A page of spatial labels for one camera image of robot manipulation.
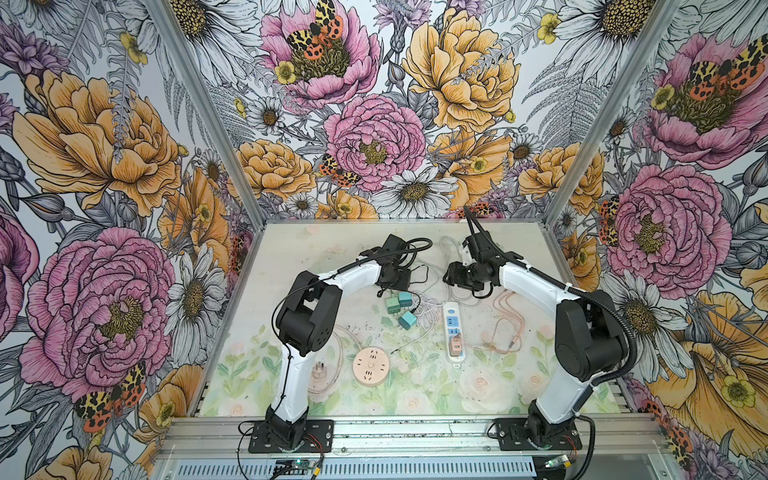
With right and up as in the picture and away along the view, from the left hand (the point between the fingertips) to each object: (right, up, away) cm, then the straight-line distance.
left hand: (400, 288), depth 98 cm
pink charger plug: (+15, -13, -15) cm, 25 cm away
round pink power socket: (-8, -19, -15) cm, 26 cm away
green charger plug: (-2, -5, -2) cm, 6 cm away
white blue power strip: (+16, -9, -7) cm, 19 cm away
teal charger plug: (+2, -9, -7) cm, 11 cm away
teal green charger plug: (+1, -3, -2) cm, 4 cm away
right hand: (+15, +1, -6) cm, 16 cm away
